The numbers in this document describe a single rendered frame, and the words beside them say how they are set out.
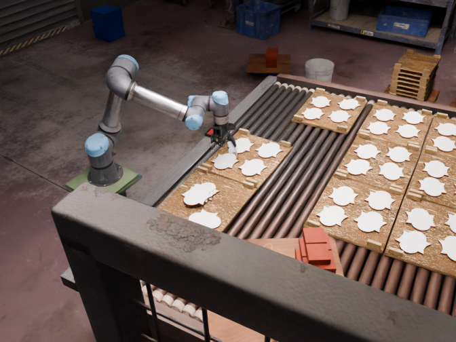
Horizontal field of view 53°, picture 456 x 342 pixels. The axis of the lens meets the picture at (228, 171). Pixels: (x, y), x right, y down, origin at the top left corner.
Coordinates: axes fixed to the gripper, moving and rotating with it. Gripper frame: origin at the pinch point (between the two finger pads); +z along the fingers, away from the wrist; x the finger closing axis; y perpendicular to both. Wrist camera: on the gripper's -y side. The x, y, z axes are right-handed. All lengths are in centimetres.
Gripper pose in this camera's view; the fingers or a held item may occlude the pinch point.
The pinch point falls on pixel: (224, 152)
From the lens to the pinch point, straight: 242.7
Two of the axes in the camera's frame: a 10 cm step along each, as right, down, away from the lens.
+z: 0.3, 7.9, 6.1
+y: -5.2, 5.3, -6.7
